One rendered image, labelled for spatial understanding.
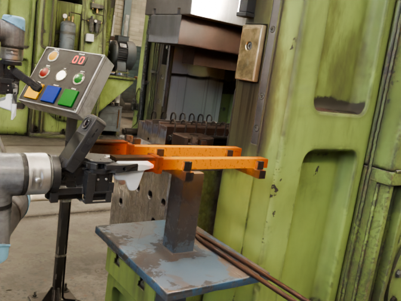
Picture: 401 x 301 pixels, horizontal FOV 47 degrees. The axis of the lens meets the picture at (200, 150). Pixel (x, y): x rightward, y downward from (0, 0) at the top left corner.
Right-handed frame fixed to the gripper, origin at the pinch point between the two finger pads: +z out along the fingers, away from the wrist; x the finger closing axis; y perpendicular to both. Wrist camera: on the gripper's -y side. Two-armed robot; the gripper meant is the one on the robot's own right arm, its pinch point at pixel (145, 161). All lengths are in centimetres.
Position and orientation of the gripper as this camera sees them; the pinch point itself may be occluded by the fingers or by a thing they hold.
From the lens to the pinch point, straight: 94.9
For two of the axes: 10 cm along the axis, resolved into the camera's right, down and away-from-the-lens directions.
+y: -1.4, 9.7, 1.8
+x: 5.7, 2.3, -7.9
